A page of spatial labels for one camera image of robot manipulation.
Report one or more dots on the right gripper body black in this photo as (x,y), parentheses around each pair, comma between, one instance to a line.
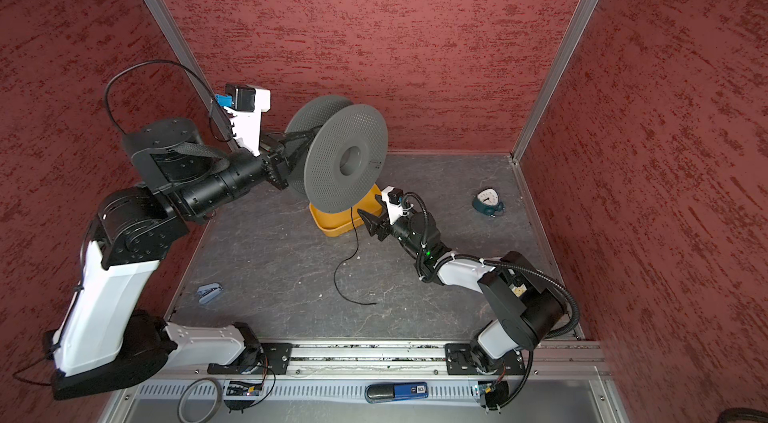
(385,225)

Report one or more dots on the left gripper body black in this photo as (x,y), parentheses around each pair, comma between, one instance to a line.
(271,155)

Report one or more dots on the grey cable spool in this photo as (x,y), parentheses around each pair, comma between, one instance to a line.
(336,151)

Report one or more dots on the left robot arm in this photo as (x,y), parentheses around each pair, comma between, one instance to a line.
(105,342)

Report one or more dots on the yellow plastic tray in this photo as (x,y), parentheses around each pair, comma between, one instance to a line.
(335,224)

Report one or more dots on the teal kitchen scale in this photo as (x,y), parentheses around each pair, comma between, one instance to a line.
(488,203)

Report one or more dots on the small blue object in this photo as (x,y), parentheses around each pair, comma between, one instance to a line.
(208,292)

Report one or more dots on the blue black handheld device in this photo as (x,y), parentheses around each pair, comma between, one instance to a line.
(396,392)

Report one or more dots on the left corner aluminium profile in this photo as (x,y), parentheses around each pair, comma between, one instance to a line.
(180,48)

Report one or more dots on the corner aluminium profile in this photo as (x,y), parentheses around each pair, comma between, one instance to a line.
(569,43)
(180,48)

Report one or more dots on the right corner aluminium profile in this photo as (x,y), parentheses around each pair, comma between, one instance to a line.
(569,43)

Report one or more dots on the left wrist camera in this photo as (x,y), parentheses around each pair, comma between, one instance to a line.
(244,105)

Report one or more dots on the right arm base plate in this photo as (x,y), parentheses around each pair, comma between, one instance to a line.
(471,359)

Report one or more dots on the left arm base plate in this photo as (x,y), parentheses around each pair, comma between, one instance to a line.
(267,358)

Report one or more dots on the aluminium rail frame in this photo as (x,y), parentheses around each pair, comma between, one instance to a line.
(425,360)

